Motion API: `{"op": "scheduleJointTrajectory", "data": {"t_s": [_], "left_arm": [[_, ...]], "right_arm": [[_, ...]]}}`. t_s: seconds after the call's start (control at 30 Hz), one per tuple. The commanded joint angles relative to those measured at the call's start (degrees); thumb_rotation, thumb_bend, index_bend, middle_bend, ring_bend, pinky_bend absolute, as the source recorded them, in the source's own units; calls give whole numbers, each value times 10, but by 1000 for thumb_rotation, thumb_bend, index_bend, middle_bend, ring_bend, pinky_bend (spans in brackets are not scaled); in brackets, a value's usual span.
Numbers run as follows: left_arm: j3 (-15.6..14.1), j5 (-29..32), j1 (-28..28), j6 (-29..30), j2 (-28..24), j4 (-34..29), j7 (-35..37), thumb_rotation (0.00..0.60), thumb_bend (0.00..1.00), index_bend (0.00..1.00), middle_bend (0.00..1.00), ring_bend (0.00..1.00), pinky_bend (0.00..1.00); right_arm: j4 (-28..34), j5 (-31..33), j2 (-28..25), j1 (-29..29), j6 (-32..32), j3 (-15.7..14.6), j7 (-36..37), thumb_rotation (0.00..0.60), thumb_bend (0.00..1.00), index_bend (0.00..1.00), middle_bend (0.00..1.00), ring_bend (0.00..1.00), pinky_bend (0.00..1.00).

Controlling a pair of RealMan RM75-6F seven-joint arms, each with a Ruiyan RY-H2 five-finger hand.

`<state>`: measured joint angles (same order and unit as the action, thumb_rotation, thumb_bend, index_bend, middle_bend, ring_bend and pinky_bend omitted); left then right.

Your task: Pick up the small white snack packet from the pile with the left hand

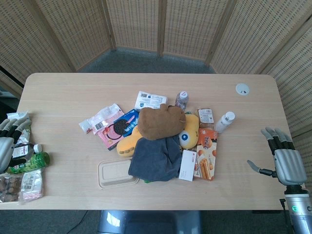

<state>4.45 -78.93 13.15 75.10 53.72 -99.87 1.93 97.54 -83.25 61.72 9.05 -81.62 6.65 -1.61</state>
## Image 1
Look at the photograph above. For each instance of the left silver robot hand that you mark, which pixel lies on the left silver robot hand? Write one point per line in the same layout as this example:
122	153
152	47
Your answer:
5	151

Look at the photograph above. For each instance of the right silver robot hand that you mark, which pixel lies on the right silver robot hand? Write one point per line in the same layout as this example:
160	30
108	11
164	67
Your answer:
288	165

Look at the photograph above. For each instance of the small clear white sachet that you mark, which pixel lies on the small clear white sachet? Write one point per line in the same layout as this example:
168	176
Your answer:
85	125

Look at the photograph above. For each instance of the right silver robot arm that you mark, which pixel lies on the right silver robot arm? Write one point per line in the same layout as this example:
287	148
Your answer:
301	214

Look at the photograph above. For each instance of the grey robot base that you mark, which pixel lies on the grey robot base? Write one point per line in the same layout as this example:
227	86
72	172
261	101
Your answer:
148	221

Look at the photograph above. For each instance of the pink cookie package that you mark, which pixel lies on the pink cookie package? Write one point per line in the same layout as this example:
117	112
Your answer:
107	115

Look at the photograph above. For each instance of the dark bottle with white cap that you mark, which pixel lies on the dark bottle with white cap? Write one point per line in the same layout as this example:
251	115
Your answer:
24	150

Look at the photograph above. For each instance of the green tea bottle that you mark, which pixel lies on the green tea bottle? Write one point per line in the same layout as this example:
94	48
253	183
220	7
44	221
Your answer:
34	161

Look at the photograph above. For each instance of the bag of brown snack balls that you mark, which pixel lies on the bag of brown snack balls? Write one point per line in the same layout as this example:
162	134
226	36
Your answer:
9	189

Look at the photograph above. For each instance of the clear zip bag with label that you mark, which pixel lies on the clear zip bag with label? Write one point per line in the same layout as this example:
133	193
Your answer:
30	186

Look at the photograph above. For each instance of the white plastic bottle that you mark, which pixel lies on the white plastic bottle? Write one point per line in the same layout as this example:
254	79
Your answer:
224	123

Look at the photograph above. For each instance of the orange egg roll box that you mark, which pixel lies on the orange egg roll box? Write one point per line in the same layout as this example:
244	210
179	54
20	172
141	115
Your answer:
206	156

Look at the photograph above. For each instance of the white cardboard box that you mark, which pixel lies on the white cardboard box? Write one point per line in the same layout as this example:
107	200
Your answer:
187	165

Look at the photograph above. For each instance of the yellow plush toy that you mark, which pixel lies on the yellow plush toy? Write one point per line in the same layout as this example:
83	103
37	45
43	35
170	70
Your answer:
190	136

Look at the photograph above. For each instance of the beige lidded food container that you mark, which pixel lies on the beige lidded food container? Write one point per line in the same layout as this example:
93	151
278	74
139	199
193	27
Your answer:
113	174

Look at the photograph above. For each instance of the pink and blue cookie box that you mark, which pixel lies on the pink and blue cookie box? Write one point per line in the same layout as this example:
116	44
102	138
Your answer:
117	134

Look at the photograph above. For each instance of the clear water bottle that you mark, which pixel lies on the clear water bottle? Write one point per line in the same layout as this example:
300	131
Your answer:
182	99

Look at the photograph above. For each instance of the grey towel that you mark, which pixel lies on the grey towel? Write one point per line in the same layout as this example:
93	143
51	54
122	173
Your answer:
156	161

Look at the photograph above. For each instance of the brown plush toy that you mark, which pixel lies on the brown plush toy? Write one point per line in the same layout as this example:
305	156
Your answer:
158	124

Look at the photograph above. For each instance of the green toy block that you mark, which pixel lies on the green toy block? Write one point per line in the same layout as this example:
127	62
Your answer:
147	181

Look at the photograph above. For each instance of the wicker folding screen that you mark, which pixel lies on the wicker folding screen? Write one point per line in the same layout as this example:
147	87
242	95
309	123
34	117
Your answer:
136	24

